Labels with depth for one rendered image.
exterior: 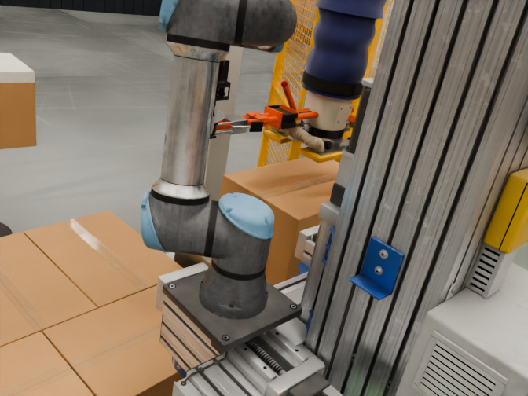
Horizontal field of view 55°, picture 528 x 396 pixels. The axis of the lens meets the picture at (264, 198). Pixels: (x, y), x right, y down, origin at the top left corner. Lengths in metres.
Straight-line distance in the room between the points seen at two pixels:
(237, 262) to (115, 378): 0.73
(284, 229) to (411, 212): 0.90
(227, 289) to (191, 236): 0.14
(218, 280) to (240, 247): 0.10
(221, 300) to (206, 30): 0.53
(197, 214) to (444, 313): 0.48
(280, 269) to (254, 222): 0.87
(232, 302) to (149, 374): 0.63
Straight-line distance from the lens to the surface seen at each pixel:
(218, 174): 3.05
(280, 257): 1.80
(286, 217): 1.73
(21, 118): 2.89
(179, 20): 0.93
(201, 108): 0.94
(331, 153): 1.84
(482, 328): 0.92
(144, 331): 1.77
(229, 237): 0.98
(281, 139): 1.88
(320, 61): 1.82
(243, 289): 1.04
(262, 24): 0.92
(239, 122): 1.58
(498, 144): 0.83
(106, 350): 1.71
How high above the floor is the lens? 1.71
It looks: 25 degrees down
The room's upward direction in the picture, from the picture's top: 10 degrees clockwise
